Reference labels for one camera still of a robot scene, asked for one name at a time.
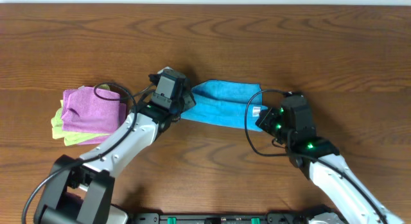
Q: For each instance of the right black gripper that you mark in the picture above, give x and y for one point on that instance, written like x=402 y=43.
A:
x=266 y=116

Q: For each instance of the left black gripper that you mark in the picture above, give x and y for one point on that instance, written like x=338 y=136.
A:
x=187 y=97

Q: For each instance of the blue microfiber cloth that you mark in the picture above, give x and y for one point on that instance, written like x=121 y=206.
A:
x=224 y=103

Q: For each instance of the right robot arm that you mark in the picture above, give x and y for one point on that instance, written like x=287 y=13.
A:
x=321 y=162

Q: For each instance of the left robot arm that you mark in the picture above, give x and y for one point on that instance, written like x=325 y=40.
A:
x=80 y=190

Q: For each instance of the white cloth care label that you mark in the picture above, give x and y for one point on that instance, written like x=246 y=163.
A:
x=256 y=111

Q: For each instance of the top purple folded cloth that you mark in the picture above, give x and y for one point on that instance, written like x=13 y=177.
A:
x=91 y=111

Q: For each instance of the green folded cloth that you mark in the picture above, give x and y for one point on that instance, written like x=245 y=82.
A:
x=69 y=137

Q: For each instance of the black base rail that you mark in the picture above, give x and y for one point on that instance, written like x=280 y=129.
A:
x=270 y=218

